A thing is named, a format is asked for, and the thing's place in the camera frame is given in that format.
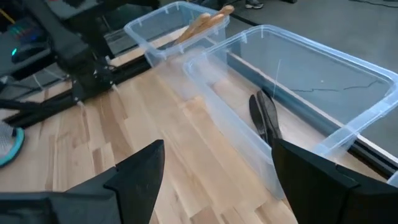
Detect teal rimmed mesh strainer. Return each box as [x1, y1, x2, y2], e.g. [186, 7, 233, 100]
[0, 120, 25, 168]

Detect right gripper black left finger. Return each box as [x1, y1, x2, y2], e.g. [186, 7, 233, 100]
[0, 139, 165, 224]

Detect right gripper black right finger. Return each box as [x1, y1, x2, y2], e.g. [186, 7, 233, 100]
[272, 139, 398, 224]

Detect clear plastic storage bin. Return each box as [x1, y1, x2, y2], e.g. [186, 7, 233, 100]
[123, 1, 231, 68]
[182, 24, 398, 200]

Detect black metal kitchen tongs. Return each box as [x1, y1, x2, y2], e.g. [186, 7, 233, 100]
[256, 88, 284, 147]
[248, 94, 267, 141]

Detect long wooden spatula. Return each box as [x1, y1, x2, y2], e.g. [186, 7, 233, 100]
[172, 12, 213, 47]

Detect person's foot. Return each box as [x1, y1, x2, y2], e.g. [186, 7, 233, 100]
[244, 0, 264, 9]

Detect wooden spoon with oval head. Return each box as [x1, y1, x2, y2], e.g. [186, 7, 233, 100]
[186, 14, 225, 43]

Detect wooden spatula with round head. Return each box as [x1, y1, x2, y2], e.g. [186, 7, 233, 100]
[214, 4, 236, 18]

